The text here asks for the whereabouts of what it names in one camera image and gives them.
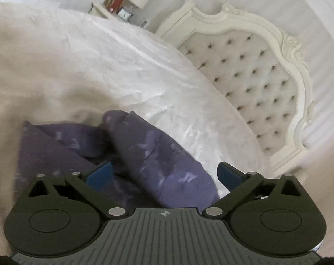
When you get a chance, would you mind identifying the purple patterned hooded jacket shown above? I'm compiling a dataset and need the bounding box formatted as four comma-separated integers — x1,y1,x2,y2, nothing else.
15,110,220,209

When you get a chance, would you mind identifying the bed with cream cover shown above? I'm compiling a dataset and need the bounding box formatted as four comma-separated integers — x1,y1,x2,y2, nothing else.
0,1,269,254

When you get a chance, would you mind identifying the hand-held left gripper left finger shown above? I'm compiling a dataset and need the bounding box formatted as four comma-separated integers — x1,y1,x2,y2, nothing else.
27,161,127,218

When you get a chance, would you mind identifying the cream tufted headboard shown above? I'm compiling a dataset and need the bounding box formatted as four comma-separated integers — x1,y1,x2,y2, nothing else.
156,0,315,177

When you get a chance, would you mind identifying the white nightstand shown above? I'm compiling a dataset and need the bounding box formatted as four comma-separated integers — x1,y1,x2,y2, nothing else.
88,2,115,20

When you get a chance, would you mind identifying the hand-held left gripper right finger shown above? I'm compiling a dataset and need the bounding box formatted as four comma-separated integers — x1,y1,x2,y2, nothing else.
202,161,304,218

